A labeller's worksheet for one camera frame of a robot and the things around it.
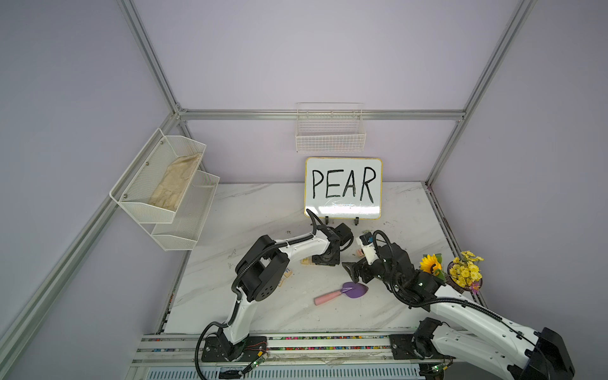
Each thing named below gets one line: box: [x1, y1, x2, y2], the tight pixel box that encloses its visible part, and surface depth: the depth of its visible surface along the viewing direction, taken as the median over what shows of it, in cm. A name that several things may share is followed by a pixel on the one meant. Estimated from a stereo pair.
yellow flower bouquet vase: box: [447, 250, 485, 295], surface depth 67 cm
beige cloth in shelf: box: [148, 152, 202, 212], surface depth 81 cm
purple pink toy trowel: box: [313, 281, 369, 306], surface depth 86 cm
